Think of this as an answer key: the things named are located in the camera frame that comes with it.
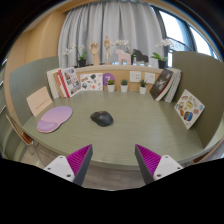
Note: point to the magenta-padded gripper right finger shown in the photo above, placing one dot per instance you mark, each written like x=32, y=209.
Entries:
x=165, y=166

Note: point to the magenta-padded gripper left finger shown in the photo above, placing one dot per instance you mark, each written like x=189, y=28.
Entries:
x=63, y=166

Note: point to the black computer mouse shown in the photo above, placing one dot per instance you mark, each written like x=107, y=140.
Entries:
x=101, y=118

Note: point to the purple mouse pad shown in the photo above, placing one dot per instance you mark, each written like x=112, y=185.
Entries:
x=55, y=116

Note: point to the wooden chair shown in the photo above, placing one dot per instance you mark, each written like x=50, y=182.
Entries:
x=25, y=137

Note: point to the colourful sticker card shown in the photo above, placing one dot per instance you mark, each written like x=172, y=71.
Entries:
x=189, y=108

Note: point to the beige booklet with red print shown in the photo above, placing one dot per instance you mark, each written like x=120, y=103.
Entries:
x=39, y=101

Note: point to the brown-covered book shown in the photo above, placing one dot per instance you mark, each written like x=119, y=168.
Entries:
x=59, y=87

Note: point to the small plant in white pot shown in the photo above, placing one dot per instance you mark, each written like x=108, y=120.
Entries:
x=110, y=87
x=143, y=89
x=124, y=87

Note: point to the black-covered book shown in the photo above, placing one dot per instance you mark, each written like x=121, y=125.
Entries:
x=161, y=84

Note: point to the thick white book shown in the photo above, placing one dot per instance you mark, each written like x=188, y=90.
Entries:
x=51, y=83

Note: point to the red-spined photo-cover book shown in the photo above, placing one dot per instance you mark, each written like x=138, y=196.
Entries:
x=71, y=81

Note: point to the white sticker sheet card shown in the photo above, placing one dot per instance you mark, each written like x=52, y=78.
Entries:
x=91, y=81

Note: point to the green desk partition panel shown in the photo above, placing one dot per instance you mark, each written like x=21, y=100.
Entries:
x=30, y=76
x=200, y=76

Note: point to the purple round number sign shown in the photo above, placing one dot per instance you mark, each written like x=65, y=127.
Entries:
x=109, y=76

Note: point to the white orchid in black pot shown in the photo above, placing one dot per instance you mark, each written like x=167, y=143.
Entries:
x=162, y=63
x=82, y=62

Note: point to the black wooden horse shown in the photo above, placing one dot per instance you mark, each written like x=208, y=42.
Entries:
x=140, y=56

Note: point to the pink wooden horse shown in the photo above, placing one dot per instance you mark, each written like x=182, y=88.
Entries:
x=122, y=56

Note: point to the wooden artist mannequin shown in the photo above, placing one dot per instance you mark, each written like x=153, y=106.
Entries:
x=107, y=46

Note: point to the white orchid behind horses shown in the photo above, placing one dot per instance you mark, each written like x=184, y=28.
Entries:
x=122, y=42

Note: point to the large glass window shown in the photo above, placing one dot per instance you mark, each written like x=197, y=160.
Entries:
x=176, y=30

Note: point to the grey pleated curtain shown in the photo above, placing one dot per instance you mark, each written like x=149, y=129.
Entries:
x=110, y=23

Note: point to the white wall socket plate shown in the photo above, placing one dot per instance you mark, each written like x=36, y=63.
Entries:
x=135, y=76
x=150, y=78

